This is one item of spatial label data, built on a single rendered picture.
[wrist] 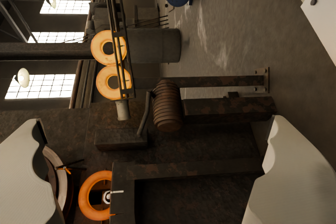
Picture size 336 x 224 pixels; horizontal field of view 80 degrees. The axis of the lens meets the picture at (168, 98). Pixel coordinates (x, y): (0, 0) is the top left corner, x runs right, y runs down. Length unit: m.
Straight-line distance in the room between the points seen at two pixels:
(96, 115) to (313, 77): 0.97
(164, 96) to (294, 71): 0.51
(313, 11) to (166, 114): 0.60
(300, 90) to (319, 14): 0.56
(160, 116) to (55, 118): 0.66
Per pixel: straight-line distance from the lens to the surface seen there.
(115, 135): 0.96
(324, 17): 0.34
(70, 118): 1.24
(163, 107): 0.83
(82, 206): 0.94
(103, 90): 0.94
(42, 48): 5.46
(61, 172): 0.98
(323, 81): 0.81
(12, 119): 1.38
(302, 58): 0.88
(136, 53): 3.35
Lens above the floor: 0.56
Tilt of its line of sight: 6 degrees down
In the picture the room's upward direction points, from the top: 92 degrees counter-clockwise
